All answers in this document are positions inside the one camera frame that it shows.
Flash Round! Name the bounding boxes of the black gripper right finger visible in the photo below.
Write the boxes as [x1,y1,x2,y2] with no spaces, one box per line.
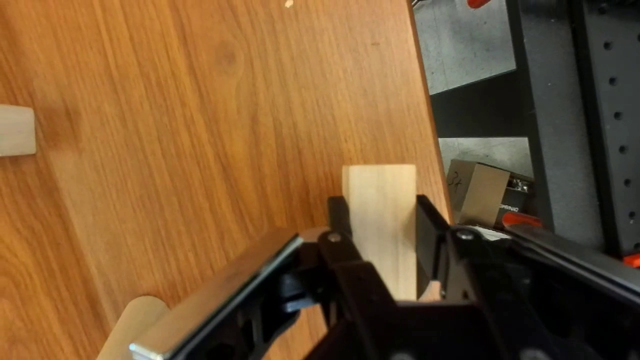
[414,197,521,360]

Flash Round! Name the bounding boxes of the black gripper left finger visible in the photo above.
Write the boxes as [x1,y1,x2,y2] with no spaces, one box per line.
[315,197,397,360]

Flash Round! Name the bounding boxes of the long rectangular wooden block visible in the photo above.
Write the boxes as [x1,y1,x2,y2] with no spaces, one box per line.
[343,164,419,300]

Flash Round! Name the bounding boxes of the small square wooden cube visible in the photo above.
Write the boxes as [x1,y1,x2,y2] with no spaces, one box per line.
[0,105,36,156]

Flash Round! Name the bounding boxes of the wooden cylinder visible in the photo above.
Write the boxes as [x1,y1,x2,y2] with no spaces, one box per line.
[97,297,169,360]

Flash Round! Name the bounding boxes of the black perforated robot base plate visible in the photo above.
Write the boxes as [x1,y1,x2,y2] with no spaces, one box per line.
[414,0,640,256]

